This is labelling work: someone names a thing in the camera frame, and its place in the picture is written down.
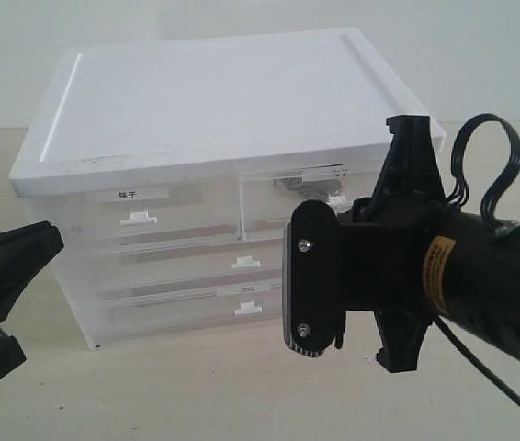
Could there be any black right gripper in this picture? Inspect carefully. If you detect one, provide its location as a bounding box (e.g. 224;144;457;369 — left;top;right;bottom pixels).
335;115;446;373

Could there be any key bunch with blue tag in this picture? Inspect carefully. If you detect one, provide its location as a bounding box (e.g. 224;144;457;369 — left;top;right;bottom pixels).
273;177;342;201

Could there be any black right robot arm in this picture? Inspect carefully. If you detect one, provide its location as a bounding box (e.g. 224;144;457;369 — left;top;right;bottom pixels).
337;113;520;373

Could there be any middle wide translucent drawer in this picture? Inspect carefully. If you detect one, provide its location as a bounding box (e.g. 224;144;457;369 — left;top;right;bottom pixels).
89;239;283;297

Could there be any wide translucent drawer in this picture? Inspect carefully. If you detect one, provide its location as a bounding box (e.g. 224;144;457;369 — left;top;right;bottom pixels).
94;279;281;340
89;239;283;297

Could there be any bottom wide translucent drawer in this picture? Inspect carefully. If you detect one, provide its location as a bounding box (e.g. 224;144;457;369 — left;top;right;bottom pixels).
94;279;281;340

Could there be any white translucent drawer cabinet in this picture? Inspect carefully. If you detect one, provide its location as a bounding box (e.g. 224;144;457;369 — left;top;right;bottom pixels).
9;28;425;349

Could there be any black ribbon cable loop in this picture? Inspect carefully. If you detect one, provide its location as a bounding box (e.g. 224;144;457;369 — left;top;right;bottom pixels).
446;113;520;231

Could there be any black round cable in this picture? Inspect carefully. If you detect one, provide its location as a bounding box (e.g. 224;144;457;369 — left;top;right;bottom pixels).
432;316;520;437

